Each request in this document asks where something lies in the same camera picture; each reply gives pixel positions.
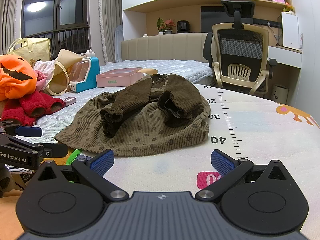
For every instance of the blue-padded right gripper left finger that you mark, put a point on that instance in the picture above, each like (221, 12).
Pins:
(90, 173)

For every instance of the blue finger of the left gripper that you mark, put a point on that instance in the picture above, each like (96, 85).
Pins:
(26, 131)

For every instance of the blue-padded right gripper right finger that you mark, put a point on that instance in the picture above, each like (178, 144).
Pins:
(232, 172)

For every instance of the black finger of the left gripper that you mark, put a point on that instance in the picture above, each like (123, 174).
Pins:
(51, 150)

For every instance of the brown polka dot corduroy garment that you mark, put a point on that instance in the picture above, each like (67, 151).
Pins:
(156, 114)

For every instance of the red knitted garment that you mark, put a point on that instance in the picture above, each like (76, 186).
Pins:
(26, 110)

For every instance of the small pink oval device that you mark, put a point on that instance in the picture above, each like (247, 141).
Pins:
(69, 101)

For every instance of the white height chart play mat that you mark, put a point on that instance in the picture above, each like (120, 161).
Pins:
(242, 126)

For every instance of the orange pumpkin plush costume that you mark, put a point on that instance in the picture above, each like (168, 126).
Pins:
(17, 77)

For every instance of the brown kraft paper bag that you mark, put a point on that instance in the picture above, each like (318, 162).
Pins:
(63, 64)

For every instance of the pink white clothing pile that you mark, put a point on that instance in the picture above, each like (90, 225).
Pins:
(44, 73)

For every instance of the blue white toy case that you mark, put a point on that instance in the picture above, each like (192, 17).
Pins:
(83, 74)

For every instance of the yellow tote bag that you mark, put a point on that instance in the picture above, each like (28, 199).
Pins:
(31, 49)

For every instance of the white waste bin with face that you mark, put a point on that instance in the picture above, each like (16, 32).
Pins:
(279, 94)

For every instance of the pink rectangular gift box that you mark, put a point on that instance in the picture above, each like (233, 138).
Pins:
(122, 77)

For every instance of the white quilted mattress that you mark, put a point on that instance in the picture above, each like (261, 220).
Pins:
(194, 71)

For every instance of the beige black office chair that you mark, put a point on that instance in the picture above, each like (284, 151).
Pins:
(237, 52)

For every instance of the dark window with railing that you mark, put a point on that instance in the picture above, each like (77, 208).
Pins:
(64, 22)

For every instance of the beige upholstered bed headboard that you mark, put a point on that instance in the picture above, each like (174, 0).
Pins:
(184, 47)

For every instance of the white box on desk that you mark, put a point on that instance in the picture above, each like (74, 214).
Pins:
(288, 31)

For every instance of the black round speaker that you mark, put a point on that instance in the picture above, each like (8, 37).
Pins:
(182, 26)

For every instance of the potted red green plant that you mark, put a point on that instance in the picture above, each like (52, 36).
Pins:
(165, 27)

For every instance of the white curtain right of window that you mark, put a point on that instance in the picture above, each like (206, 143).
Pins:
(110, 16)

